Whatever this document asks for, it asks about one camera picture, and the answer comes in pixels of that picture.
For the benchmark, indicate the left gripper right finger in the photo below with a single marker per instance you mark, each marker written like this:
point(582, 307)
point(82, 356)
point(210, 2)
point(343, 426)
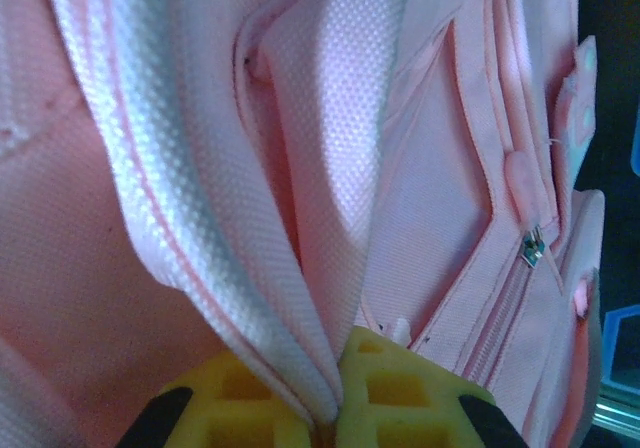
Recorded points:
point(400, 418)

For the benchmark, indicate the pink student backpack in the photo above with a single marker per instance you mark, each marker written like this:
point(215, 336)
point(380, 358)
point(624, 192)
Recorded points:
point(325, 118)

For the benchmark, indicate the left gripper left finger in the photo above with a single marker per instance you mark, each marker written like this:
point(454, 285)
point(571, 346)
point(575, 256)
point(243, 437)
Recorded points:
point(225, 418)

